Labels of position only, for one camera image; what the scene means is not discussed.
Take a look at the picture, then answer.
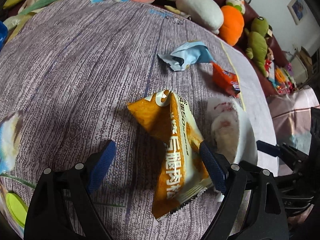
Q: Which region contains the orange chocolate wafer wrapper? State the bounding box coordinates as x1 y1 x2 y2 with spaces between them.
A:
212 62 240 98

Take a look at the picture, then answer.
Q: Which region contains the orange carrot plush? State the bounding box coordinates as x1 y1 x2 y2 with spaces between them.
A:
219 0 246 46

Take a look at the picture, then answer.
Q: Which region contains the framed wall picture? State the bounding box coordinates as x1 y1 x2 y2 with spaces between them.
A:
287 0 307 25

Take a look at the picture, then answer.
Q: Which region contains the plaid checked bedsheet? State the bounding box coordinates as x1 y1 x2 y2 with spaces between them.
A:
266 86 320 177

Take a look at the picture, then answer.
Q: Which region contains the olive green dinosaur plush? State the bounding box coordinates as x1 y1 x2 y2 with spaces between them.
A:
245 16 270 77

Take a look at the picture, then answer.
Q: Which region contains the white goose plush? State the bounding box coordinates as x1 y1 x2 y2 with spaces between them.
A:
167 0 224 35

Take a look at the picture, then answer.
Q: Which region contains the brown teddy bear red shirt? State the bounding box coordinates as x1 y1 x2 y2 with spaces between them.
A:
265 47 274 79

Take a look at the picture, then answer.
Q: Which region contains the light blue wrapper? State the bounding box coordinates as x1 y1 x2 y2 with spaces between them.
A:
157 41 217 72

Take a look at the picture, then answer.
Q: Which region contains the green white jelly cup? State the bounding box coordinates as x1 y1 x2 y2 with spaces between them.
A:
5 193 28 228

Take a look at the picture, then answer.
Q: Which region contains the cardboard boxes pile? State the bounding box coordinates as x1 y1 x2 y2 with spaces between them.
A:
290 48 319 88

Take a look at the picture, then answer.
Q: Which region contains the dark red leather sofa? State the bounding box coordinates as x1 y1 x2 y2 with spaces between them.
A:
214 0 290 97

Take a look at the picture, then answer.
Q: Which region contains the orange meat floss bread wrapper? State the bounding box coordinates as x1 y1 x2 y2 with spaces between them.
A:
127 89 213 220

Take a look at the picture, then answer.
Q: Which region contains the grey purple tablecloth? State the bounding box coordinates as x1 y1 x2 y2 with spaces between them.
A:
1 0 276 239

